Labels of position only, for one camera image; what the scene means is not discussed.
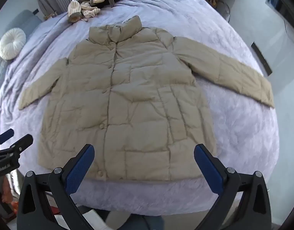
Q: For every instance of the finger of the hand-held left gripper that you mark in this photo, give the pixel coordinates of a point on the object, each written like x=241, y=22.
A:
x=4, y=136
x=19, y=145

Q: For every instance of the beige puffer jacket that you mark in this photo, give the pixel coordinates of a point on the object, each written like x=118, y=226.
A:
x=137, y=100

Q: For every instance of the lavender fleece blanket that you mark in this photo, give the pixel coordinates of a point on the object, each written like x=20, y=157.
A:
x=209, y=28

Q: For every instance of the white round pleated pillow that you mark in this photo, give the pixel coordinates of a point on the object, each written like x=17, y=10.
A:
x=11, y=43

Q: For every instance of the black flat panel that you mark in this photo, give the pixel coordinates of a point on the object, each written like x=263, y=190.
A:
x=262, y=58

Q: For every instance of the person's left hand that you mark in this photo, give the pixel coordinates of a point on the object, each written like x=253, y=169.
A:
x=7, y=190

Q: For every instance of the cream striped fleece robe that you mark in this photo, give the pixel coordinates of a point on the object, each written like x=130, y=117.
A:
x=89, y=3

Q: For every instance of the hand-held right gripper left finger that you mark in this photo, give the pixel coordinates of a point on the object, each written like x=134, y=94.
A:
x=79, y=170

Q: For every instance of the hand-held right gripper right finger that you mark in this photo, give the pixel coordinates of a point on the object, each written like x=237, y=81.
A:
x=209, y=170

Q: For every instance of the blue padded headboard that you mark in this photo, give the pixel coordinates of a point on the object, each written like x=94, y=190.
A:
x=19, y=25

